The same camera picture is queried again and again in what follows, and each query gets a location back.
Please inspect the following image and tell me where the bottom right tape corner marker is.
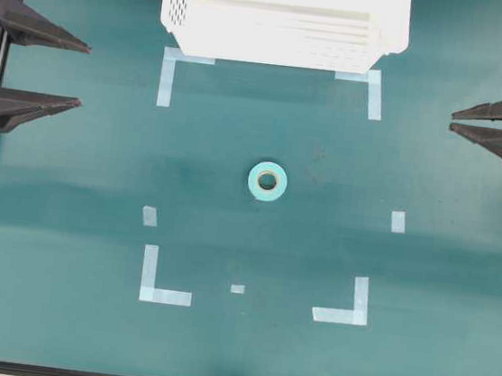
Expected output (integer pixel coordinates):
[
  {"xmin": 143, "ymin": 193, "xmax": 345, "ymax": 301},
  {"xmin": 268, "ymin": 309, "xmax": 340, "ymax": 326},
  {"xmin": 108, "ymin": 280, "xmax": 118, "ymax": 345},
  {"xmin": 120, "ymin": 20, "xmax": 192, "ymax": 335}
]
[{"xmin": 311, "ymin": 277, "xmax": 370, "ymax": 326}]

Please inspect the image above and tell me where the tape corner marker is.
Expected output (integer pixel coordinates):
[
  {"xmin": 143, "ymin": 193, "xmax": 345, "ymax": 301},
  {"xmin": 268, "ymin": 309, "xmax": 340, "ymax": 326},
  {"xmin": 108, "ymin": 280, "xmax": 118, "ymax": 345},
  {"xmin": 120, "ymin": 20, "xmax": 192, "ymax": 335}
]
[
  {"xmin": 156, "ymin": 47, "xmax": 215, "ymax": 107},
  {"xmin": 139, "ymin": 244, "xmax": 193, "ymax": 307},
  {"xmin": 334, "ymin": 69, "xmax": 382, "ymax": 121},
  {"xmin": 311, "ymin": 277, "xmax": 370, "ymax": 326}
]

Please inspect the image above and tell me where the light blue tape roll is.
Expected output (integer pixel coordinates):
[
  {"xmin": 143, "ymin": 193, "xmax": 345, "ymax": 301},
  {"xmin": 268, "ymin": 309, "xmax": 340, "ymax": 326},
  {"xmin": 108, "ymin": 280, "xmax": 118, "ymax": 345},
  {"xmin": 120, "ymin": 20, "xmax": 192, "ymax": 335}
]
[{"xmin": 247, "ymin": 161, "xmax": 288, "ymax": 202}]

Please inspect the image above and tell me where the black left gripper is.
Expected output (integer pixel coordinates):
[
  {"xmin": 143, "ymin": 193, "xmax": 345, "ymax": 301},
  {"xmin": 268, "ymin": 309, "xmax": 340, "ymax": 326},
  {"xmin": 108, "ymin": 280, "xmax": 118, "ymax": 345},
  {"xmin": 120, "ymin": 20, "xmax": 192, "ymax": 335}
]
[{"xmin": 0, "ymin": 0, "xmax": 91, "ymax": 133}]

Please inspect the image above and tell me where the bottom left tape corner marker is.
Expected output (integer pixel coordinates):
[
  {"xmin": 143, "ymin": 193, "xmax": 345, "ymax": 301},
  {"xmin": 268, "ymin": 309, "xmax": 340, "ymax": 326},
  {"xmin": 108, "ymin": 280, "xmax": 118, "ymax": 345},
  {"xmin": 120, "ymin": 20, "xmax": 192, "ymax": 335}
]
[{"xmin": 139, "ymin": 244, "xmax": 193, "ymax": 307}]

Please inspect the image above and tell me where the small left tape strip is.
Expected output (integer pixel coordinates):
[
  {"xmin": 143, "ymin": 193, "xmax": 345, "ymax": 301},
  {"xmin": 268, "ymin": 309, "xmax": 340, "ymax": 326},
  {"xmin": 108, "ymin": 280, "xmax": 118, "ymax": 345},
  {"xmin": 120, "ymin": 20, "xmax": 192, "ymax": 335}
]
[{"xmin": 142, "ymin": 205, "xmax": 158, "ymax": 227}]

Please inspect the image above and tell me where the top left tape corner marker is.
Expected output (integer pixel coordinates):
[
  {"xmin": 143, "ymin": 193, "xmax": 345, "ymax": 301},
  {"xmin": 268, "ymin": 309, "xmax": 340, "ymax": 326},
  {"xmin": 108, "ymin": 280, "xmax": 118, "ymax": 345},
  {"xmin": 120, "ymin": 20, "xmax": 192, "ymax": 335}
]
[{"xmin": 156, "ymin": 47, "xmax": 215, "ymax": 107}]

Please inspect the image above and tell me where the small right tape strip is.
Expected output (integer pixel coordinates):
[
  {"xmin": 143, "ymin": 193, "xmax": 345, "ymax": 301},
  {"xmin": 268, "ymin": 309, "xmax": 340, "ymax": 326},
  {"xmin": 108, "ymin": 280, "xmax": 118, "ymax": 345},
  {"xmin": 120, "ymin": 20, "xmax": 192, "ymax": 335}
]
[{"xmin": 390, "ymin": 210, "xmax": 406, "ymax": 234}]

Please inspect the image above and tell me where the tiny centre tape piece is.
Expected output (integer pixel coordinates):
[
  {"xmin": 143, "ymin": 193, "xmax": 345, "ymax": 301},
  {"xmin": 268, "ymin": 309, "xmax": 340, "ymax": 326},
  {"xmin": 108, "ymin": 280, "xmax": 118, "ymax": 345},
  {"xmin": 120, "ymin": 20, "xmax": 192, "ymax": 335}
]
[{"xmin": 230, "ymin": 284, "xmax": 245, "ymax": 295}]

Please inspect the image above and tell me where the top right tape corner marker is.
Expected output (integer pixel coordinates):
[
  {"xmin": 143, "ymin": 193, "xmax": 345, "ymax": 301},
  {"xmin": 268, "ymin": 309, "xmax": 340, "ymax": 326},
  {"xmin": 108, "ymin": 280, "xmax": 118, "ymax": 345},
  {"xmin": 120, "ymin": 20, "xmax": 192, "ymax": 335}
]
[{"xmin": 334, "ymin": 69, "xmax": 382, "ymax": 121}]

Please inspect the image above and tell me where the small tape strip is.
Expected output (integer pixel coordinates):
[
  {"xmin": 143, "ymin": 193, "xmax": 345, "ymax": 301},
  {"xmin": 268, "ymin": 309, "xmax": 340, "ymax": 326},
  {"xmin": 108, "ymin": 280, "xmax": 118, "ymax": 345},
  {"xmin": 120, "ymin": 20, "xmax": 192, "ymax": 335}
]
[
  {"xmin": 390, "ymin": 210, "xmax": 406, "ymax": 234},
  {"xmin": 142, "ymin": 205, "xmax": 158, "ymax": 227}
]

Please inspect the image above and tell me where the white plastic perforated basket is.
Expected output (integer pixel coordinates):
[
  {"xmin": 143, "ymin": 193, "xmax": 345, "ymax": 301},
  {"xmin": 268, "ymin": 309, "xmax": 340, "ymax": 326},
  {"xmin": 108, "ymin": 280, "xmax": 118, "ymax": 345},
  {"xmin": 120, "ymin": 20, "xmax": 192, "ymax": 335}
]
[{"xmin": 160, "ymin": 0, "xmax": 412, "ymax": 74}]

